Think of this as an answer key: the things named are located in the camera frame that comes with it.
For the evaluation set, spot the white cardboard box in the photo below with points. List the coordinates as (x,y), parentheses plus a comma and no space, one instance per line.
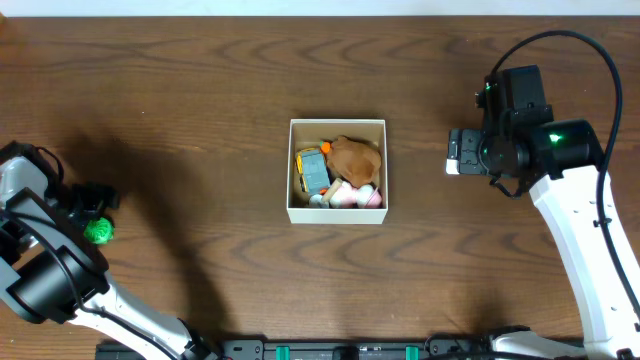
(307,133)

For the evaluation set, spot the green round bottle cap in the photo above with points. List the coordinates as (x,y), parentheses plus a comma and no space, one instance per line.
(100,231)

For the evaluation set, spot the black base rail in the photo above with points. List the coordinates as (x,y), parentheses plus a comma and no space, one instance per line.
(438,346)

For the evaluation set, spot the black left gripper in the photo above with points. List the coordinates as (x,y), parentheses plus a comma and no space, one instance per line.
(93,203)

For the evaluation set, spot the yellow grey toy truck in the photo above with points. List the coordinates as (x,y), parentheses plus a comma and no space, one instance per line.
(311,166)

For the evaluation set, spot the brown plush capybara toy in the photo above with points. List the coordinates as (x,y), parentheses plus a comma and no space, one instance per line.
(354,161)

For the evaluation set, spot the pink white duck toy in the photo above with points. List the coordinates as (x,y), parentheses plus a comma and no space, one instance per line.
(364,197)

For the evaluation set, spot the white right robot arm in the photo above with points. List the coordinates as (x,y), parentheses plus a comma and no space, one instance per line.
(558,165)

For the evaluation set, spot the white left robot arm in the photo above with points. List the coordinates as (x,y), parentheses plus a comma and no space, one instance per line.
(50,271)

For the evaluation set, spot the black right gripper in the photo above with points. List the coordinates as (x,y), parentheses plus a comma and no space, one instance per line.
(463,152)

